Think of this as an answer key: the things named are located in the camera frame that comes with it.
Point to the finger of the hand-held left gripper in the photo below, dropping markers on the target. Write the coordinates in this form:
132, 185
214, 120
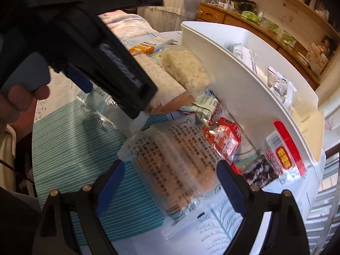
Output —
132, 101
78, 78

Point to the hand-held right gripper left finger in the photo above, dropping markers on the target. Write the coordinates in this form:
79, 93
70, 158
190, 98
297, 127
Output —
110, 186

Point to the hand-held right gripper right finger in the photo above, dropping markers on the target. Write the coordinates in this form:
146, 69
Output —
231, 186

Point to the clear plastic snack packet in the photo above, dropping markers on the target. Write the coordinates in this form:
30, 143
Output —
103, 103

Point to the brown paper cookie pack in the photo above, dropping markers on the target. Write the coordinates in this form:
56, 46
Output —
170, 85

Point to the clear tray pastry pack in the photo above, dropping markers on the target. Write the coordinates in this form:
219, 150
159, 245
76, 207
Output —
170, 170

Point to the white plastic bin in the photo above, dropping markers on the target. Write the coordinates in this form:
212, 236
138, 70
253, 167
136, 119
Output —
239, 90

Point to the person's left hand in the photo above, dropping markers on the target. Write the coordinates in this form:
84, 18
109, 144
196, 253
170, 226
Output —
16, 98

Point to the red snack clear wrapper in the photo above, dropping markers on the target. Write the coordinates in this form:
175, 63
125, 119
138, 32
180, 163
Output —
223, 138

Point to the pink white blanket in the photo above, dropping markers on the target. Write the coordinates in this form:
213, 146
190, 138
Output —
127, 24

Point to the orange white snack packet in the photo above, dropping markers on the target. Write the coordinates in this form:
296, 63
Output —
142, 48

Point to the dark dried fruit pack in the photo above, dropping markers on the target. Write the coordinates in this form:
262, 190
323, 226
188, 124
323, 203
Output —
281, 154

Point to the clear rice cracker pack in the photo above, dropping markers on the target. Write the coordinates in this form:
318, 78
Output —
186, 69

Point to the white lace cloth cover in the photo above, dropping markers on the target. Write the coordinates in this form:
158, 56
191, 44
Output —
180, 2

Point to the wooden desk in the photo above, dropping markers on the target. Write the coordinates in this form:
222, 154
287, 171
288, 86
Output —
220, 16

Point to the green tissue pack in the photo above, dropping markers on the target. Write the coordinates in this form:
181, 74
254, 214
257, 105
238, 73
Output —
249, 16

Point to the black patterned bag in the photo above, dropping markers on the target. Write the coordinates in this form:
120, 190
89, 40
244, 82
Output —
244, 5

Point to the doll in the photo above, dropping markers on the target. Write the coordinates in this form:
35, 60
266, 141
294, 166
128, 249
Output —
326, 46

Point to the wooden bookshelf hutch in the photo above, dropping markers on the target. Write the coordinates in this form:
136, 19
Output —
292, 8

